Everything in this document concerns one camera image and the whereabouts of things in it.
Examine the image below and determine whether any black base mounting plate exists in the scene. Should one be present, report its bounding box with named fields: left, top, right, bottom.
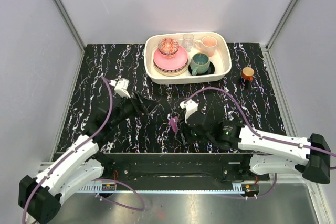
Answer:
left=103, top=153, right=270, bottom=182

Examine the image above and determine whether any aluminium frame rail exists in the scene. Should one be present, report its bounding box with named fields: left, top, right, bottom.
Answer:
left=36, top=0, right=86, bottom=51

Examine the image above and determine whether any red patterned glass bowl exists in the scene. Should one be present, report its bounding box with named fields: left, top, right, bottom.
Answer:
left=158, top=38, right=179, bottom=56

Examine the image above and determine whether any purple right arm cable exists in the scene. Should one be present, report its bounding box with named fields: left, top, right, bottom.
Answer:
left=183, top=86, right=336, bottom=200

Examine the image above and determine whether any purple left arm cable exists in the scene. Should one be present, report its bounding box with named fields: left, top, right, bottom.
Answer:
left=21, top=76, right=146, bottom=224

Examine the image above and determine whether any pink weekly pill organizer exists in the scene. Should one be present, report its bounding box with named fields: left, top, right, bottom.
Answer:
left=169, top=116, right=179, bottom=134

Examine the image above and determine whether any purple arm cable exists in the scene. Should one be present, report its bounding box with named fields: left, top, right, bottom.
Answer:
left=21, top=76, right=146, bottom=224
left=183, top=86, right=336, bottom=200

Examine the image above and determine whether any white rectangular dish tub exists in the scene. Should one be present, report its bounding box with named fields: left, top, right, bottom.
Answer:
left=143, top=31, right=232, bottom=85

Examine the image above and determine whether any teal ceramic mug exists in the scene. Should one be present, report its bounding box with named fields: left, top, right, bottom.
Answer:
left=190, top=53, right=210, bottom=76

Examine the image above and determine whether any clear drinking glass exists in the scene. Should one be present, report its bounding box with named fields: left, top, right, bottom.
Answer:
left=181, top=33, right=194, bottom=52

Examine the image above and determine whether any orange jar wooden lid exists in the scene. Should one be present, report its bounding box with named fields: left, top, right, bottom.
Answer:
left=241, top=67, right=255, bottom=81

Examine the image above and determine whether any black saucer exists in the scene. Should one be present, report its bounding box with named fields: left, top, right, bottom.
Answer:
left=188, top=62, right=215, bottom=76

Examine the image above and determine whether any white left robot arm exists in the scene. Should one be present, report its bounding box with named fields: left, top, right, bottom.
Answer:
left=18, top=92, right=158, bottom=223

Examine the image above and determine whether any beige striped plate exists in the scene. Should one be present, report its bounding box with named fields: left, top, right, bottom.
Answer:
left=153, top=62, right=188, bottom=77

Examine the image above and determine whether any pink plate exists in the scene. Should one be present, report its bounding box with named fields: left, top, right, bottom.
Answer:
left=153, top=47, right=188, bottom=70

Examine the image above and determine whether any white slotted cable duct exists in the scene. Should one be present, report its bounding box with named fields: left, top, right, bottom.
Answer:
left=77, top=183, right=259, bottom=194

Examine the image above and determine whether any pink ceramic mug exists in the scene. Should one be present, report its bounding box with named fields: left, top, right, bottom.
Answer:
left=194, top=36, right=217, bottom=57

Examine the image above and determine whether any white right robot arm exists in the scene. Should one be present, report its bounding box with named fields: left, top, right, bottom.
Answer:
left=169, top=112, right=331, bottom=184

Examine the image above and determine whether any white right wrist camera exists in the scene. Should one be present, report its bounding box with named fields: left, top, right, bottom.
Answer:
left=180, top=100, right=198, bottom=123

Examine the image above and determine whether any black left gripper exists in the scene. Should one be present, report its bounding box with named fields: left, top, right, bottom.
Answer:
left=111, top=91, right=159, bottom=128

